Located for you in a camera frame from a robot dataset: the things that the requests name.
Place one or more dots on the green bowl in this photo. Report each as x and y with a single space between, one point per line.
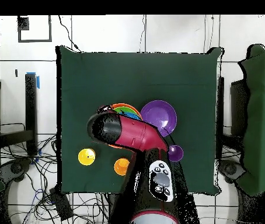
125 109

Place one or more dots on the large blue bowl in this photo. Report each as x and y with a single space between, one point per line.
132 116

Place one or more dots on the purple bowl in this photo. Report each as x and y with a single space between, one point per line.
160 114

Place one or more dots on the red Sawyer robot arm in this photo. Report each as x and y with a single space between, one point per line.
137 133

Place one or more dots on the dark green table cloth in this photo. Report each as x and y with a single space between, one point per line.
134 74

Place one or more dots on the yellow cup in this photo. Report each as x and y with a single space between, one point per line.
86 155

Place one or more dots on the orange cup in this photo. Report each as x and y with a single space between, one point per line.
120 166

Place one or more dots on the blue tape strip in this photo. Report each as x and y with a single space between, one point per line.
38 82

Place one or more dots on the black metal stand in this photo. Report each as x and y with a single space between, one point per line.
31 105

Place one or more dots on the purple cup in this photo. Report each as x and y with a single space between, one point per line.
176 153

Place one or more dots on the black power strip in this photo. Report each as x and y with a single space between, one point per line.
61 204

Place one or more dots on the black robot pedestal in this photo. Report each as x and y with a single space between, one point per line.
113 205

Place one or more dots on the black square frame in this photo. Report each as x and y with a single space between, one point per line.
23 23

